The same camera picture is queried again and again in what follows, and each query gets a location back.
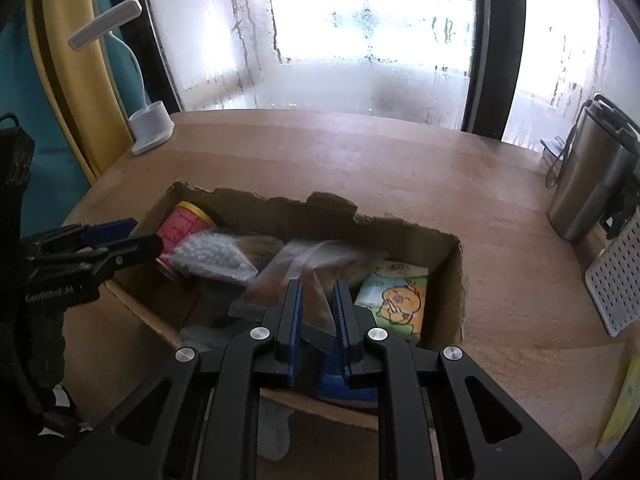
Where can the stainless steel tumbler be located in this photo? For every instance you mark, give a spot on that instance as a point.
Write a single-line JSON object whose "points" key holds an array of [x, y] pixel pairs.
{"points": [[599, 156]]}

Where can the teal curtain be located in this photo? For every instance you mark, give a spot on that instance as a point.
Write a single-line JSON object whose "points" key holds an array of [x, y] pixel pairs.
{"points": [[57, 183]]}

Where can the black window frame post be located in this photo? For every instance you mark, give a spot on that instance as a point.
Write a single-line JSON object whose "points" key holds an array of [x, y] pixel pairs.
{"points": [[499, 30]]}

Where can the brown cardboard box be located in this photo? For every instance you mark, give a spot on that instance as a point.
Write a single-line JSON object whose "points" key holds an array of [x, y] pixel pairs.
{"points": [[167, 304]]}

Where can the translucent zip pouch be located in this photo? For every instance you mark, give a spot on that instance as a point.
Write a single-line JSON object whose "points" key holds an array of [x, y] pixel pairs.
{"points": [[317, 265]]}

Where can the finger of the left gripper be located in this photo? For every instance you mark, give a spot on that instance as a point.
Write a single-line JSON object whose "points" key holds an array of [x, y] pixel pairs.
{"points": [[81, 242], [75, 277]]}

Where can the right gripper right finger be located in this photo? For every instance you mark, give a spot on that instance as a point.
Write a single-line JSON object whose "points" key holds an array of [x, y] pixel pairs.
{"points": [[440, 415]]}

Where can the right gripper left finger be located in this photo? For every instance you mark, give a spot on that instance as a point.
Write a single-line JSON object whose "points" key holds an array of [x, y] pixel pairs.
{"points": [[196, 416]]}

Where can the white desk lamp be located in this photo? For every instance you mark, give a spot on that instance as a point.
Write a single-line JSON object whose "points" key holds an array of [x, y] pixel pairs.
{"points": [[149, 122]]}

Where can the yellow lid red can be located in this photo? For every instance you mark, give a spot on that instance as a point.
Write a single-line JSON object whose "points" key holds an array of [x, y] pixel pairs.
{"points": [[184, 220]]}

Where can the grey towel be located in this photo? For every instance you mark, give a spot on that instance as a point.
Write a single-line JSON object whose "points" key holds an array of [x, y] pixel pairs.
{"points": [[204, 339]]}

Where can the blue tissue pack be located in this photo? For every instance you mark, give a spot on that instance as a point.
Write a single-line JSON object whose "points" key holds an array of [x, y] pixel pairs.
{"points": [[332, 388]]}

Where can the cartoon tissue pack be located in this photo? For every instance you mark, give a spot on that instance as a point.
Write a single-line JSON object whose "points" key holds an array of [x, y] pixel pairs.
{"points": [[395, 293]]}

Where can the white perforated basket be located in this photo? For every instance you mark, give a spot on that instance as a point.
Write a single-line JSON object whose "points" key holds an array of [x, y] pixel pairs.
{"points": [[613, 280]]}

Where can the yellow curtain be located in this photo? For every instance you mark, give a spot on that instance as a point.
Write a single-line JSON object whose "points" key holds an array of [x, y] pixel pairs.
{"points": [[78, 84]]}

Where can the yellow tissue pack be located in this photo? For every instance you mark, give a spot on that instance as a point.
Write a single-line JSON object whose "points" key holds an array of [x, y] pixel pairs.
{"points": [[626, 407]]}

